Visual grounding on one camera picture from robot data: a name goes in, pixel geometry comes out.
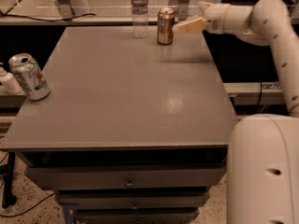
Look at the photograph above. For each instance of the grey metal rail frame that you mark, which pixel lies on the grey metal rail frame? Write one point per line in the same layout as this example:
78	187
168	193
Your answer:
93	19

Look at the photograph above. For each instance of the small white bottle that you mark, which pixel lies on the small white bottle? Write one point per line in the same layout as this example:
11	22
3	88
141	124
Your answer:
9	82

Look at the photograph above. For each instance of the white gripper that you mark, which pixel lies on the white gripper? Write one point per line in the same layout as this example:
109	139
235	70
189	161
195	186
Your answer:
216	18

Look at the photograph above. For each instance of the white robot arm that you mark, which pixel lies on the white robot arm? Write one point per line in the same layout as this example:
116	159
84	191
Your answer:
263	154

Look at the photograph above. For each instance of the grey drawer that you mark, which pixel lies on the grey drawer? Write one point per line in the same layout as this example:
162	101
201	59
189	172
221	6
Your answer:
126	177
136	216
133	200

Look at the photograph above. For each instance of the black stand leg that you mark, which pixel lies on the black stand leg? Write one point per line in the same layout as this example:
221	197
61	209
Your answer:
8	197

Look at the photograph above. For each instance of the grey drawer cabinet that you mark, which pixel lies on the grey drawer cabinet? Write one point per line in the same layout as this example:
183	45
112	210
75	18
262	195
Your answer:
120	101

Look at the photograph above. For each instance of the white green soda can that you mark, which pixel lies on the white green soda can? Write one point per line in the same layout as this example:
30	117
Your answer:
29	75

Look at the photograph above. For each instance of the clear plastic water bottle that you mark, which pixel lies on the clear plastic water bottle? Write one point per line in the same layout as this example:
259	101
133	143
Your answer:
140	18

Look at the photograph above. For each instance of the bottom grey drawer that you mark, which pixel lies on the bottom grey drawer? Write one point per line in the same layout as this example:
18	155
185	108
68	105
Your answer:
136	216

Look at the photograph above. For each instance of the middle grey drawer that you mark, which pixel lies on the middle grey drawer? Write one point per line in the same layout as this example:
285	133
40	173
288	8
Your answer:
133	200

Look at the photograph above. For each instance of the top grey drawer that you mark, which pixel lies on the top grey drawer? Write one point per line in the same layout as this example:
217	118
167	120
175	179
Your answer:
126	177

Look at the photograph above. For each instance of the orange soda can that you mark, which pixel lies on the orange soda can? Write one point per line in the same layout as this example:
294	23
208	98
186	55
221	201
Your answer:
166	19

